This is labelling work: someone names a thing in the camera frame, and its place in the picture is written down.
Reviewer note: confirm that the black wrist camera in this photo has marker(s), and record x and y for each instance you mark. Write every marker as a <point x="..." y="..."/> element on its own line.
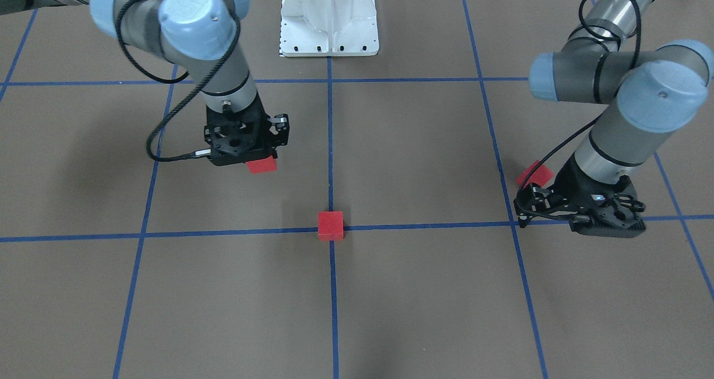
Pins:
<point x="530" y="202"/>
<point x="281" y="126"/>

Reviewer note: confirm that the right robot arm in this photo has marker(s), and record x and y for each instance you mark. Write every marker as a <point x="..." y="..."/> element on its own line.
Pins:
<point x="171" y="40"/>

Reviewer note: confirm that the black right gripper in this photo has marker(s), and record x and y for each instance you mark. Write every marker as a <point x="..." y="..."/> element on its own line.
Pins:
<point x="281" y="129"/>

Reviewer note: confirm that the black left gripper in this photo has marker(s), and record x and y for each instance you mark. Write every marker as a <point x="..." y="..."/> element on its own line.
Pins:
<point x="569" y="186"/>

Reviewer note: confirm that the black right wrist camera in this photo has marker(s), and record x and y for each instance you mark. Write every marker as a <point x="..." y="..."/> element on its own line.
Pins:
<point x="281" y="126"/>

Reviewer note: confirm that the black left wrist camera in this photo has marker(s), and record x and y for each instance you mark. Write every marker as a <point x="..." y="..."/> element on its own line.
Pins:
<point x="530" y="202"/>

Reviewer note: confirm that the red block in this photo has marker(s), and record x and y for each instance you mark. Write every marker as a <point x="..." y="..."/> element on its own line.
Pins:
<point x="261" y="166"/>
<point x="331" y="226"/>
<point x="537" y="173"/>

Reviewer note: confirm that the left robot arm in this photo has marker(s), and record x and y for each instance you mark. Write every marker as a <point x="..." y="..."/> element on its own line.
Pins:
<point x="647" y="97"/>

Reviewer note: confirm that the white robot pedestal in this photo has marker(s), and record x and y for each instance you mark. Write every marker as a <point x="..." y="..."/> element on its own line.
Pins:
<point x="329" y="28"/>

